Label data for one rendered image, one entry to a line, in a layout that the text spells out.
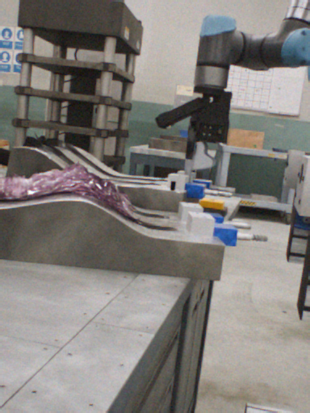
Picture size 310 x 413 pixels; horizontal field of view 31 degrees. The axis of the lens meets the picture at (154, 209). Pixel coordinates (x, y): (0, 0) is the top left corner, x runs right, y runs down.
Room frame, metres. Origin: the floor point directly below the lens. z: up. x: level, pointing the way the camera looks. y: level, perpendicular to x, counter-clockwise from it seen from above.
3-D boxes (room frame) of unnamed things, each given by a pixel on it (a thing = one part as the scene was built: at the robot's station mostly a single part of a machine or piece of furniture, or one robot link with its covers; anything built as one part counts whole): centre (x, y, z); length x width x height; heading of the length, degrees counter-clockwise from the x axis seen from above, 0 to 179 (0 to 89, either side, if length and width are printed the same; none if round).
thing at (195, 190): (1.16, -0.09, 0.89); 0.13 x 0.05 x 0.05; 79
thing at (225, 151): (7.05, -1.17, 0.47); 1.10 x 0.52 x 0.94; 91
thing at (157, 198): (1.28, 0.17, 0.87); 0.50 x 0.26 x 0.14; 79
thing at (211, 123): (1.27, -0.09, 1.05); 0.09 x 0.08 x 0.12; 79
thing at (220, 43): (1.28, -0.09, 1.21); 0.09 x 0.08 x 0.11; 123
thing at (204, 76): (1.28, -0.09, 1.13); 0.08 x 0.08 x 0.05
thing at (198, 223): (0.89, -0.12, 0.86); 0.13 x 0.05 x 0.05; 96
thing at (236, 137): (7.08, -1.01, 0.94); 0.41 x 0.33 x 0.29; 91
